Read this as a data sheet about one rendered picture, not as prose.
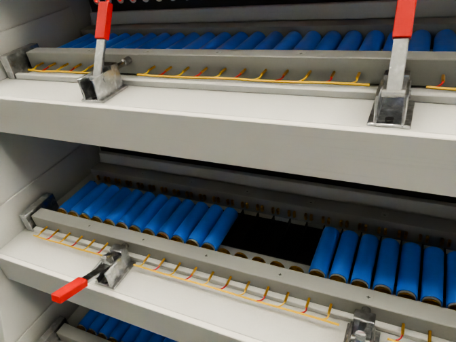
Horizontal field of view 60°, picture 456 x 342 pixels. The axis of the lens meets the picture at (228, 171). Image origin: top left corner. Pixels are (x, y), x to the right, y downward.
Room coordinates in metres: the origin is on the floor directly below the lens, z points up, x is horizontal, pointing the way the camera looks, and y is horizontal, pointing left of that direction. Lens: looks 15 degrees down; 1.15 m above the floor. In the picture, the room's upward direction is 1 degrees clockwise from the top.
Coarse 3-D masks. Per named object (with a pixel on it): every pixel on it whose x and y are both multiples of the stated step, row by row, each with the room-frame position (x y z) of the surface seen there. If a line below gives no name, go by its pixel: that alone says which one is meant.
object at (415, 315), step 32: (64, 224) 0.46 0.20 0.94; (96, 224) 0.45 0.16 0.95; (160, 256) 0.40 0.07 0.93; (192, 256) 0.38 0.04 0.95; (224, 256) 0.37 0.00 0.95; (288, 288) 0.33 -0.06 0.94; (320, 288) 0.32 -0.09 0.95; (352, 288) 0.32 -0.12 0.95; (384, 320) 0.30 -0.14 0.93; (416, 320) 0.28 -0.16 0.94; (448, 320) 0.28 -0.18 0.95
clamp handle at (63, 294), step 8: (104, 264) 0.39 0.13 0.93; (96, 272) 0.37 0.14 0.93; (80, 280) 0.35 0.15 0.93; (88, 280) 0.35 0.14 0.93; (64, 288) 0.33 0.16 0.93; (72, 288) 0.33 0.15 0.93; (80, 288) 0.34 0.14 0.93; (56, 296) 0.32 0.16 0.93; (64, 296) 0.33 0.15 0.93; (72, 296) 0.33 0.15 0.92
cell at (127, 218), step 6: (150, 192) 0.50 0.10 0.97; (144, 198) 0.49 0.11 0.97; (150, 198) 0.50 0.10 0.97; (138, 204) 0.48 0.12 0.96; (144, 204) 0.49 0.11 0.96; (132, 210) 0.47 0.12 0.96; (138, 210) 0.47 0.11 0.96; (126, 216) 0.46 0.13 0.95; (132, 216) 0.46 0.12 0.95; (120, 222) 0.46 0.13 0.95; (126, 222) 0.45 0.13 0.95; (132, 222) 0.46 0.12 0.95; (126, 228) 0.46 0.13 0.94
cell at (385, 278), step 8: (384, 240) 0.38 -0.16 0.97; (392, 240) 0.37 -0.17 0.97; (384, 248) 0.36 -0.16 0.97; (392, 248) 0.36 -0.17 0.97; (384, 256) 0.35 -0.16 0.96; (392, 256) 0.35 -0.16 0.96; (384, 264) 0.34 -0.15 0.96; (392, 264) 0.34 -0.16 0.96; (376, 272) 0.34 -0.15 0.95; (384, 272) 0.33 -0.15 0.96; (392, 272) 0.34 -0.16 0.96; (376, 280) 0.33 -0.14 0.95; (384, 280) 0.33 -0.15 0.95; (392, 280) 0.33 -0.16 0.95; (392, 288) 0.32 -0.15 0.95
